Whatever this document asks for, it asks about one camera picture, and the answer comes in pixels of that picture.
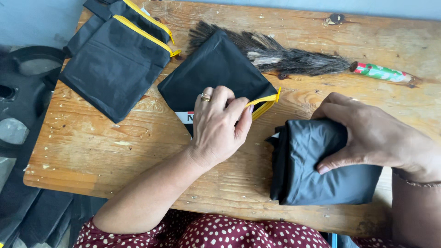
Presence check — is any feather duster with green handle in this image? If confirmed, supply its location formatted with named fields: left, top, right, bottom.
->
left=188, top=21, right=414, bottom=83

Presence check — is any dark grey fabric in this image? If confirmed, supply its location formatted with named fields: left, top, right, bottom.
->
left=265, top=118, right=383, bottom=206

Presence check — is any blue object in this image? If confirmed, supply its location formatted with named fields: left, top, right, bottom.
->
left=327, top=233, right=359, bottom=248

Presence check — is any person's right hand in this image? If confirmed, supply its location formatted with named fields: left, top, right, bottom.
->
left=310, top=92, right=441, bottom=184

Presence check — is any black pouch with white label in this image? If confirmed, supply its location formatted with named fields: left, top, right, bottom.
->
left=157, top=29, right=282, bottom=138

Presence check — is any black plastic chair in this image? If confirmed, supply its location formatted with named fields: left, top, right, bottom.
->
left=0, top=46, right=67, bottom=160

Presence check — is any person's left hand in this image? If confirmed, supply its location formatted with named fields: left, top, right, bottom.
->
left=188, top=85, right=255, bottom=170

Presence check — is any black pouch yellow zipper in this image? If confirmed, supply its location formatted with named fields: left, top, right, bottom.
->
left=58, top=14, right=182, bottom=124
left=63, top=0, right=175, bottom=58

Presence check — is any heap of black fabric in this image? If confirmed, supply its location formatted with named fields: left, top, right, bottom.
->
left=0, top=114, right=108, bottom=248

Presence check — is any maroon polka dot dress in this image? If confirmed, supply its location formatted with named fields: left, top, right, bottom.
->
left=73, top=209, right=409, bottom=248

